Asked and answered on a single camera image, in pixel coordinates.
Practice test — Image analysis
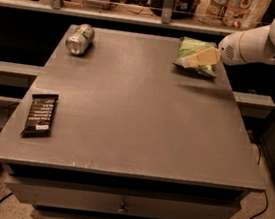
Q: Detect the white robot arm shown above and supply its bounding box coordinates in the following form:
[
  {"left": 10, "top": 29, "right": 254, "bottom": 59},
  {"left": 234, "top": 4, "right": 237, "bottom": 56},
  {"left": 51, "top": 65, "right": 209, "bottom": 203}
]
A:
[{"left": 179, "top": 19, "right": 275, "bottom": 69}]

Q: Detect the grey drawer cabinet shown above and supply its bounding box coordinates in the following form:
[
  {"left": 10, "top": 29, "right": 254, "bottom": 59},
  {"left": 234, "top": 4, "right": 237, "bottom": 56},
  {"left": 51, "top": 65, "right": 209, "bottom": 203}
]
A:
[{"left": 0, "top": 29, "right": 265, "bottom": 219}]

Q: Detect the green jalapeno chip bag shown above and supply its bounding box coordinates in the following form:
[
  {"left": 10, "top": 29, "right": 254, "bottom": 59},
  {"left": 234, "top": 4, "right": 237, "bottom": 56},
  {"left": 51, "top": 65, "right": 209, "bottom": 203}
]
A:
[{"left": 174, "top": 36, "right": 221, "bottom": 78}]

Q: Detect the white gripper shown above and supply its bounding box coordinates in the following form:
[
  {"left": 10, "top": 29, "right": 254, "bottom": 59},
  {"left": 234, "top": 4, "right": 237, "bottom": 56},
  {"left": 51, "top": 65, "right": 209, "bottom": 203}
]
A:
[{"left": 180, "top": 26, "right": 271, "bottom": 68}]

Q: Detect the round drawer knob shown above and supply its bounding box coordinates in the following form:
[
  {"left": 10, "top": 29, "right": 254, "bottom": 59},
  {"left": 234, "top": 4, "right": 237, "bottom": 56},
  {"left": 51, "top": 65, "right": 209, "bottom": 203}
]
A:
[{"left": 117, "top": 202, "right": 127, "bottom": 214}]

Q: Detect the dark bag on shelf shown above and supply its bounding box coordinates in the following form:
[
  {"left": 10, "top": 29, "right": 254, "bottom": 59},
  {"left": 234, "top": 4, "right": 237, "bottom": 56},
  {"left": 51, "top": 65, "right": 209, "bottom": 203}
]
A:
[{"left": 146, "top": 0, "right": 203, "bottom": 23}]

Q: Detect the silver 7up can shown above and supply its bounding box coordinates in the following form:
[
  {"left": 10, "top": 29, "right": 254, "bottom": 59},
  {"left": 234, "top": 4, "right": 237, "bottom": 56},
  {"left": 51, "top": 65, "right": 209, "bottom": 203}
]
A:
[{"left": 65, "top": 24, "right": 95, "bottom": 55}]

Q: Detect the colourful snack bag on shelf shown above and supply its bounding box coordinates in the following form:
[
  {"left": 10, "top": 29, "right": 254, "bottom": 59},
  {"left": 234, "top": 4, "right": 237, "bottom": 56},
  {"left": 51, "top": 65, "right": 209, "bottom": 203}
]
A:
[{"left": 200, "top": 0, "right": 272, "bottom": 30}]

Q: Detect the grey metal shelf rail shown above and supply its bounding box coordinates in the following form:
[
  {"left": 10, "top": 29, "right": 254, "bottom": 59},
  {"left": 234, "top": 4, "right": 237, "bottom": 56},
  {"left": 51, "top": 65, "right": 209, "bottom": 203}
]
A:
[{"left": 0, "top": 0, "right": 235, "bottom": 36}]

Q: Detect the black snack bar wrapper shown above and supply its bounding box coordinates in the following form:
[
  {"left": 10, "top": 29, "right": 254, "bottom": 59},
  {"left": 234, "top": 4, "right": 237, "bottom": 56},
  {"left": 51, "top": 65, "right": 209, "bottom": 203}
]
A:
[{"left": 21, "top": 94, "right": 59, "bottom": 138}]

